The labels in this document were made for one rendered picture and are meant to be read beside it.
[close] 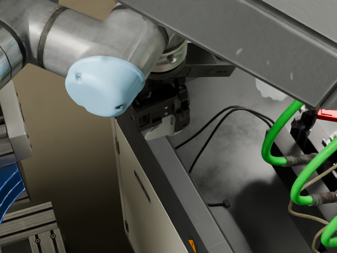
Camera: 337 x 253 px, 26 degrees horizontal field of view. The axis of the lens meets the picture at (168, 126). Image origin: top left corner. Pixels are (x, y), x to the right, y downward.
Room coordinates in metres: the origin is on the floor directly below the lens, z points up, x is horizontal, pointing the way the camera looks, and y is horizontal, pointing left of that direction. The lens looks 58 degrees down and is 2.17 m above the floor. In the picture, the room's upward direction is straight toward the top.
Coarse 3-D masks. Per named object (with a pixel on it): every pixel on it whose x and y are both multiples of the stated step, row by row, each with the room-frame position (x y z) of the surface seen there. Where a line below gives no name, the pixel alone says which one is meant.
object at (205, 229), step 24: (120, 120) 0.84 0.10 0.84; (144, 144) 0.73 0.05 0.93; (168, 144) 0.72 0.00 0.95; (144, 168) 0.73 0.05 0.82; (168, 168) 0.66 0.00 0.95; (168, 192) 0.63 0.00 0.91; (192, 192) 0.61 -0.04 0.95; (168, 216) 0.63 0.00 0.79; (192, 216) 0.56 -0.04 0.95; (216, 240) 0.51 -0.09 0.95
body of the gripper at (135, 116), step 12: (156, 72) 0.55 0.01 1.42; (168, 72) 0.55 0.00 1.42; (144, 84) 0.55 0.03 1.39; (156, 84) 0.56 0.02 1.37; (168, 84) 0.57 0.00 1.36; (180, 84) 0.57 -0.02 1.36; (144, 96) 0.55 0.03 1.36; (156, 96) 0.55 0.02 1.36; (168, 96) 0.55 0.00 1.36; (180, 96) 0.56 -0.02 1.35; (132, 108) 0.54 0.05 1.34; (144, 108) 0.53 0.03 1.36; (156, 108) 0.54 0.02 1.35; (168, 108) 0.55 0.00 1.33; (180, 108) 0.55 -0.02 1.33; (132, 120) 0.54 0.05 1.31; (144, 120) 0.54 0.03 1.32; (156, 120) 0.54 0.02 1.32
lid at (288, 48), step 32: (128, 0) 0.24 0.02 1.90; (160, 0) 0.24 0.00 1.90; (192, 0) 0.24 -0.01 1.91; (224, 0) 0.24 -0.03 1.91; (256, 0) 0.24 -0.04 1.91; (288, 0) 0.25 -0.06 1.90; (320, 0) 0.26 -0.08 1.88; (192, 32) 0.23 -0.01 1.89; (224, 32) 0.23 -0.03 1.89; (256, 32) 0.23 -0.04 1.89; (288, 32) 0.23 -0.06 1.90; (320, 32) 0.23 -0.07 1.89; (256, 64) 0.22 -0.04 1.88; (288, 64) 0.22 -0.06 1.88; (320, 64) 0.22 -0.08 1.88; (320, 96) 0.21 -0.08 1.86
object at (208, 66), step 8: (192, 48) 0.61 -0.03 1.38; (200, 48) 0.62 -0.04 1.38; (192, 56) 0.60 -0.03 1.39; (200, 56) 0.60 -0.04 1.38; (208, 56) 0.61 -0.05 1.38; (216, 56) 0.61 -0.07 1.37; (192, 64) 0.58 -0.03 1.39; (200, 64) 0.58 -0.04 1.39; (208, 64) 0.59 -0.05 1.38; (216, 64) 0.59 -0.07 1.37; (224, 64) 0.60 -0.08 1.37; (184, 72) 0.57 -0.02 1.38; (192, 72) 0.58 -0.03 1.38; (200, 72) 0.58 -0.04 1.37; (208, 72) 0.59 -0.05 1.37; (216, 72) 0.59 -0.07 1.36; (224, 72) 0.60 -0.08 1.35; (232, 72) 0.60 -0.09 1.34
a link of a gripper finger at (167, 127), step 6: (162, 120) 0.56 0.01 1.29; (168, 120) 0.56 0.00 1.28; (174, 120) 0.56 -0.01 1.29; (156, 126) 0.55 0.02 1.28; (162, 126) 0.56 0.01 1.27; (168, 126) 0.56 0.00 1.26; (174, 126) 0.56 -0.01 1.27; (150, 132) 0.55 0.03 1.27; (156, 132) 0.55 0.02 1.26; (162, 132) 0.56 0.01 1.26; (168, 132) 0.56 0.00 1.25; (174, 132) 0.56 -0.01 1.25; (144, 138) 0.55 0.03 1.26; (150, 138) 0.55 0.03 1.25
